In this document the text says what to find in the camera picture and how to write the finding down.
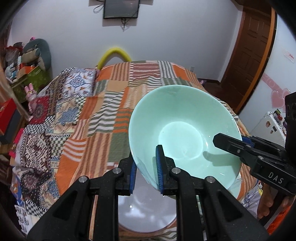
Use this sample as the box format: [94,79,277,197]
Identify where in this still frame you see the brown wooden door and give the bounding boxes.
[221,1,276,113]

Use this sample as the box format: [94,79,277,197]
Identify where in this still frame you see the patterned mosaic blanket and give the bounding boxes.
[11,67,98,235]

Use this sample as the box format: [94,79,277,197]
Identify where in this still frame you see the white suitcase with stickers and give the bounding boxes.
[250,111,287,147]

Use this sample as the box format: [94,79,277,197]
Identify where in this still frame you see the grey plush toy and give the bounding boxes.
[22,39,51,71]

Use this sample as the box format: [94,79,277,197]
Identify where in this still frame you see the right hand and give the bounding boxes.
[257,184,295,219]

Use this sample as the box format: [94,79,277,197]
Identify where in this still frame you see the white bowl black spots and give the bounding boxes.
[189,166,241,198]

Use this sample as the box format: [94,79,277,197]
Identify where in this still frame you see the red box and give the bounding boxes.
[0,98,16,136]

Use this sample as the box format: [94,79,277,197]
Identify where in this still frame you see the white sliding wardrobe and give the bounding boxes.
[239,16,295,131]

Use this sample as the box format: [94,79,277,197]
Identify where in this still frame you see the small wall monitor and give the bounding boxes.
[103,0,139,19]

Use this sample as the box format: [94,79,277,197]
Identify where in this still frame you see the green box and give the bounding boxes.
[11,66,51,103]

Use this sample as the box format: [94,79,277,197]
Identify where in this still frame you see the mint green bowl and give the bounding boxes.
[128,85,241,188]

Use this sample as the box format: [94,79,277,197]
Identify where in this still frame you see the pink bunny toy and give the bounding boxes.
[24,83,37,114]

